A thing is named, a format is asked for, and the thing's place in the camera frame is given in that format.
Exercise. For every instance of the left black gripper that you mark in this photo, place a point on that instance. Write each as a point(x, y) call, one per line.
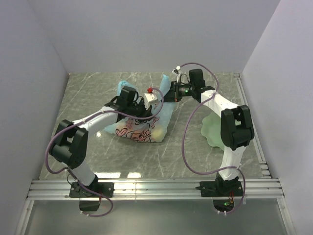
point(145, 113)

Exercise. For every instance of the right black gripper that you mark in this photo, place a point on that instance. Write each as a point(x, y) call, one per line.
point(172, 96)

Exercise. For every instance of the light blue plastic bag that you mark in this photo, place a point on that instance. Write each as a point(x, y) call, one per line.
point(147, 129)

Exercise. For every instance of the green leaf-shaped plate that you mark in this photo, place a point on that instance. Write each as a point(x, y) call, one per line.
point(211, 130)

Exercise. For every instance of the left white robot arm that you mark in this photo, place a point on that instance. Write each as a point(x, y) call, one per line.
point(69, 143)

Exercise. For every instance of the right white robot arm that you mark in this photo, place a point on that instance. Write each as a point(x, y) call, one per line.
point(236, 128)

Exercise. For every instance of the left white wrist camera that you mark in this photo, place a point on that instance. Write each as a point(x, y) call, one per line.
point(150, 99)

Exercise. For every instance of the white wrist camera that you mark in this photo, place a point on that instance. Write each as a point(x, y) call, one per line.
point(150, 99)
point(178, 73)

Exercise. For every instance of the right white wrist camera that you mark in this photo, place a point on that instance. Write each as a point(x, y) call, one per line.
point(178, 73)

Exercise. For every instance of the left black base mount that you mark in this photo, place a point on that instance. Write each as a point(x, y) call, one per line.
point(90, 197)

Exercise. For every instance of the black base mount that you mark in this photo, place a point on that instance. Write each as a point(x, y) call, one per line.
point(90, 197)
point(223, 193)

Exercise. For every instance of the aluminium right side rail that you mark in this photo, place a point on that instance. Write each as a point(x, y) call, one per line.
point(256, 142)

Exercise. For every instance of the aluminium rail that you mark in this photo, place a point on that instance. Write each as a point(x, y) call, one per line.
point(256, 142)
point(163, 189)

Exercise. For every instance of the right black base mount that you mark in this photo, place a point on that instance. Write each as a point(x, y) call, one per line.
point(223, 193)

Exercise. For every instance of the aluminium front rail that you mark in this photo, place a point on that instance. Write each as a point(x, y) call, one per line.
point(163, 189)

